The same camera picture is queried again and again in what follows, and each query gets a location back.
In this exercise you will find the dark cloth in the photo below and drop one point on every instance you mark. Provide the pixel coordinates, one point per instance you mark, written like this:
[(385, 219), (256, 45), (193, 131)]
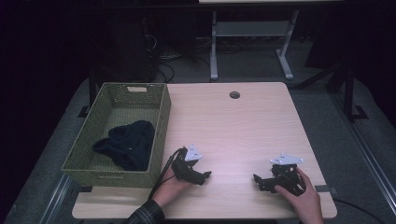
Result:
[(129, 144)]

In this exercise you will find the person's right hand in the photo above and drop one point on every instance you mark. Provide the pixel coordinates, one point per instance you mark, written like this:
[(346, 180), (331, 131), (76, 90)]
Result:
[(301, 199)]

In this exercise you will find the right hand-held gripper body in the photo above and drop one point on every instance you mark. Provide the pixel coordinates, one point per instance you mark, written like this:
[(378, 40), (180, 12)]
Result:
[(285, 172)]

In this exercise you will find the green woven basket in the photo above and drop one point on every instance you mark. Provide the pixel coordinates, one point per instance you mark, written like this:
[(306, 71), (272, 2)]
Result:
[(120, 133)]

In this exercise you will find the person's left hand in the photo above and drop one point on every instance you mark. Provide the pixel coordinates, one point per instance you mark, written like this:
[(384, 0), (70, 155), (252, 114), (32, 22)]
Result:
[(169, 186)]

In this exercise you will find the white metal table frame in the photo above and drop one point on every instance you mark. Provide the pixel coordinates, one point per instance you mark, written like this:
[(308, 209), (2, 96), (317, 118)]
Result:
[(250, 43)]

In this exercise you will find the black metal stand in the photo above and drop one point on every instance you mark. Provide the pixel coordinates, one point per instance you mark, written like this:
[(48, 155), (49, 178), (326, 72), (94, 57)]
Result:
[(88, 93), (350, 93)]

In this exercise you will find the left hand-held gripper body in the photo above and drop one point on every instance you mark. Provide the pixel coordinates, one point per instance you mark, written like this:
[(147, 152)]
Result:
[(183, 166)]

